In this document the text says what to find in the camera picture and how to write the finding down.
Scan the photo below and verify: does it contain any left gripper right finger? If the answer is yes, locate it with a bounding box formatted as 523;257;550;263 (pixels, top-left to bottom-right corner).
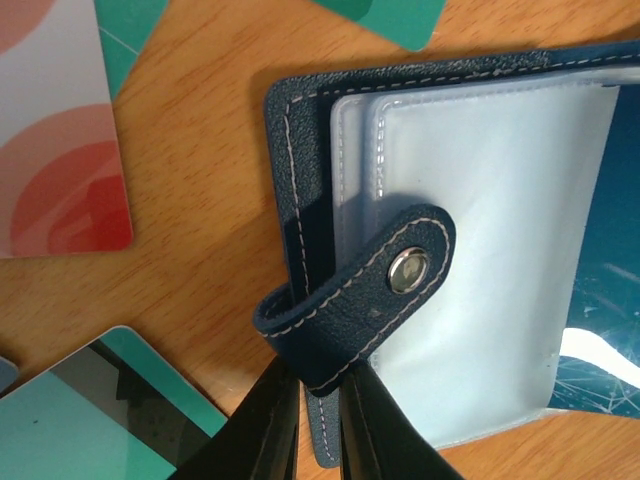
339;364;462;480

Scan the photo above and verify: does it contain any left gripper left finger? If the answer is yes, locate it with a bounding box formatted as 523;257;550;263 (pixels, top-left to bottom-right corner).
177;357;300;480

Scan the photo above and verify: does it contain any navy blue card holder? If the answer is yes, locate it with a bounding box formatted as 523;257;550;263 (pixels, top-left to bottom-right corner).
254;41;639;468

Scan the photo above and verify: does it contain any green card with stripe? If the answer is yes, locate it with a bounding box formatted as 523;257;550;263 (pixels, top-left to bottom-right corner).
1;326;227;479

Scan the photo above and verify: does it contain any white red card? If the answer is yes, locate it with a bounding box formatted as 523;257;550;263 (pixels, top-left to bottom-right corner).
1;1;133;258

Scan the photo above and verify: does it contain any green card right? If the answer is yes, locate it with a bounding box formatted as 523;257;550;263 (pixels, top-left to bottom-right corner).
316;0;446;52

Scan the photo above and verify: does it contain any green card centre left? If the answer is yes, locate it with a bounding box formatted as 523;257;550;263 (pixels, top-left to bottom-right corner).
94;0;169;101

